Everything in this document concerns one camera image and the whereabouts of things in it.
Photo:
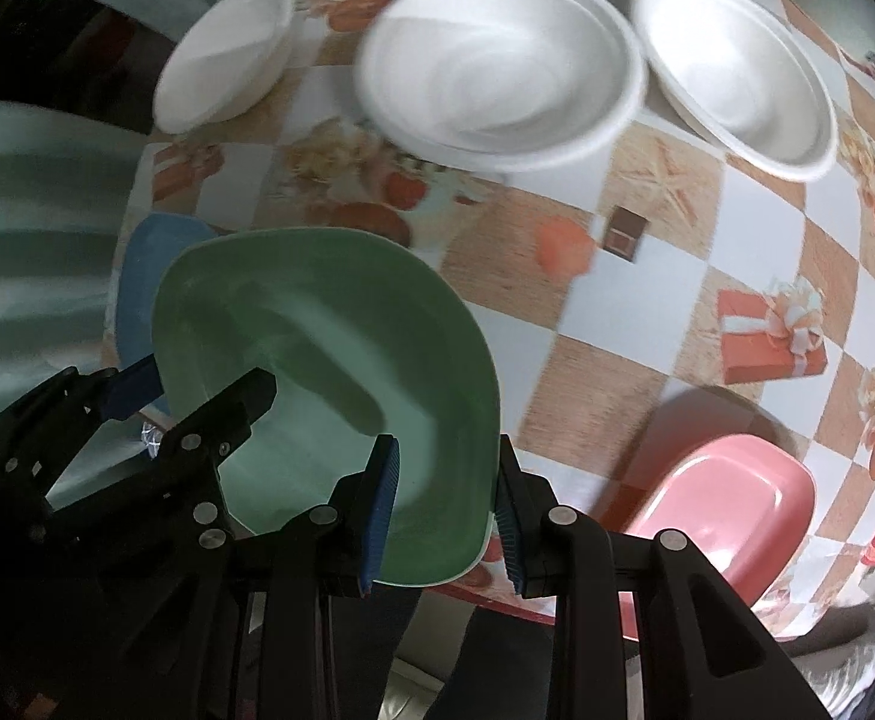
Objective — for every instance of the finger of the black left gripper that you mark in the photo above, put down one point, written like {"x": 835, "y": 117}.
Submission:
{"x": 114, "y": 393}
{"x": 191, "y": 454}

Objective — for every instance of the checkered patterned tablecloth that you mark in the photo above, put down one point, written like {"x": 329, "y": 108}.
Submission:
{"x": 636, "y": 303}

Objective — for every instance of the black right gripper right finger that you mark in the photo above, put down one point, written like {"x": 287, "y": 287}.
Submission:
{"x": 703, "y": 652}

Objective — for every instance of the large white foam bowl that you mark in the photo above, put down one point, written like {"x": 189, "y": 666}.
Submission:
{"x": 500, "y": 86}

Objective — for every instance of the small white foam bowl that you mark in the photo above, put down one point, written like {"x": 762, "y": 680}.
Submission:
{"x": 225, "y": 64}

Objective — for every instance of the pink square plate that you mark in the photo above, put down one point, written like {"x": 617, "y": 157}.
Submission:
{"x": 745, "y": 503}

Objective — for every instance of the green square plate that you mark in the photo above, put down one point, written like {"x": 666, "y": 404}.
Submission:
{"x": 363, "y": 339}

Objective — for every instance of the pale green curtain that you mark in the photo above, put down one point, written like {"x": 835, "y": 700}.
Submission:
{"x": 76, "y": 84}

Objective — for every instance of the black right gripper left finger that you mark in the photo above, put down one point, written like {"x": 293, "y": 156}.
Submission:
{"x": 334, "y": 550}

